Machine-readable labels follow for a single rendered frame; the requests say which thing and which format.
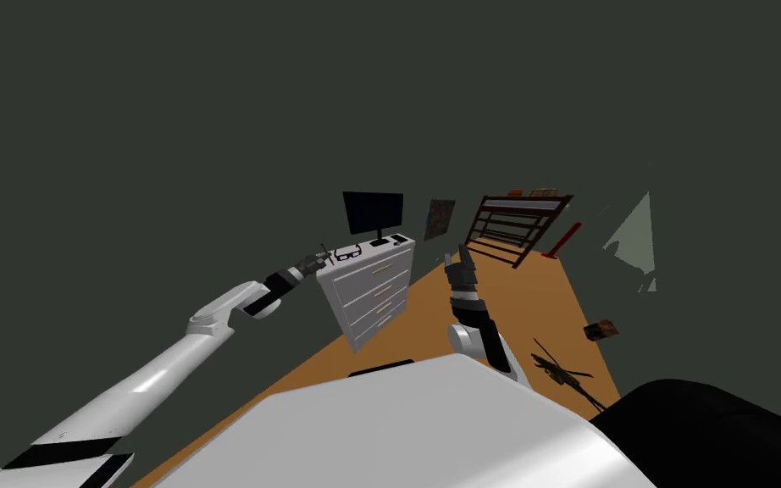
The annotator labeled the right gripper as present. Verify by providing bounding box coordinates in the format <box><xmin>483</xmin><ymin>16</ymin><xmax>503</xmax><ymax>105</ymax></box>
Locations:
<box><xmin>444</xmin><ymin>244</ymin><xmax>480</xmax><ymax>302</ymax></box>

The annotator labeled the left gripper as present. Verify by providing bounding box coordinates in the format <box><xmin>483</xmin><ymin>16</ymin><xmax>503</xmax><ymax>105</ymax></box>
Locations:
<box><xmin>297</xmin><ymin>252</ymin><xmax>332</xmax><ymax>277</ymax></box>

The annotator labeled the white dresser with monitor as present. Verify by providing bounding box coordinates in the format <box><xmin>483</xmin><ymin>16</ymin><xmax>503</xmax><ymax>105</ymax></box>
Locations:
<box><xmin>315</xmin><ymin>191</ymin><xmax>418</xmax><ymax>356</ymax></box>

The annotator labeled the brown wooden bunk bed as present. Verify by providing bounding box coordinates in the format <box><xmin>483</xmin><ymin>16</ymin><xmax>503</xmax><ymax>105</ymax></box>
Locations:
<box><xmin>464</xmin><ymin>189</ymin><xmax>575</xmax><ymax>271</ymax></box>

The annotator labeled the red stick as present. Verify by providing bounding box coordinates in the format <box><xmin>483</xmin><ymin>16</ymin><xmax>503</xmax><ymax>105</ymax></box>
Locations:
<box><xmin>542</xmin><ymin>221</ymin><xmax>584</xmax><ymax>262</ymax></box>

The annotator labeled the dark toy helicopter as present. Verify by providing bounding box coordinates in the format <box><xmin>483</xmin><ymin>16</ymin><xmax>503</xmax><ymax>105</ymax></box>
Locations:
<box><xmin>529</xmin><ymin>337</ymin><xmax>610</xmax><ymax>414</ymax></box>

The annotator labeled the brown box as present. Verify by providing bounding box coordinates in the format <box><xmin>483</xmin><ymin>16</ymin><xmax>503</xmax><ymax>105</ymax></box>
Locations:
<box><xmin>583</xmin><ymin>319</ymin><xmax>620</xmax><ymax>343</ymax></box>

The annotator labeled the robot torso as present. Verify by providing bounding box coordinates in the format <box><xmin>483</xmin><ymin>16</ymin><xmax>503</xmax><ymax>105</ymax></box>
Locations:
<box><xmin>149</xmin><ymin>352</ymin><xmax>657</xmax><ymax>488</ymax></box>

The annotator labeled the dark picture on wall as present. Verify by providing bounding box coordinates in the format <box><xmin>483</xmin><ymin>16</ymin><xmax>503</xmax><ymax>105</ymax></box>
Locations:
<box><xmin>424</xmin><ymin>198</ymin><xmax>457</xmax><ymax>242</ymax></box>

